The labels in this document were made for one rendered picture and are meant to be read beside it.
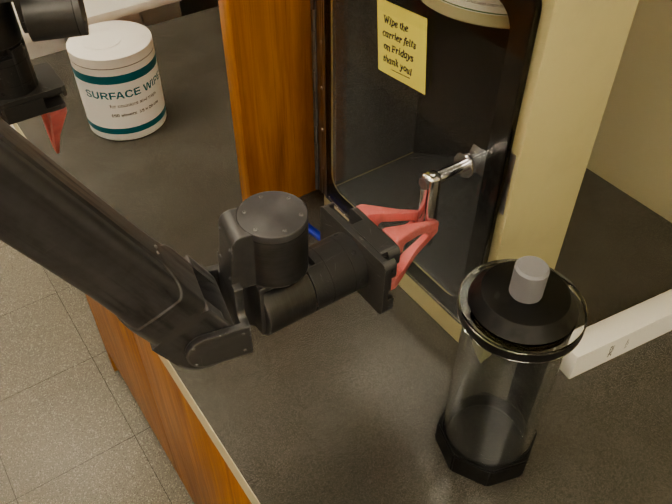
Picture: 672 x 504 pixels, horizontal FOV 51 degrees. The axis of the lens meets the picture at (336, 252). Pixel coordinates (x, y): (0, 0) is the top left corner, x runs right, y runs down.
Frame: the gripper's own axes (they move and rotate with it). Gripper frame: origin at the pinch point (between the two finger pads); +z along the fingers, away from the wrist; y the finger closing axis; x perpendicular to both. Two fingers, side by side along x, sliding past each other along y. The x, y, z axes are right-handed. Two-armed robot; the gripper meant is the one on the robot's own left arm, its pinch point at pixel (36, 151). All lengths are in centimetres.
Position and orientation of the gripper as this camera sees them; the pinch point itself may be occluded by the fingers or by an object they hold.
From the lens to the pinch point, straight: 93.7
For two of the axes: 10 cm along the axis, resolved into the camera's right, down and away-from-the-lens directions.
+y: 8.2, -4.0, 4.0
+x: -5.7, -5.8, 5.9
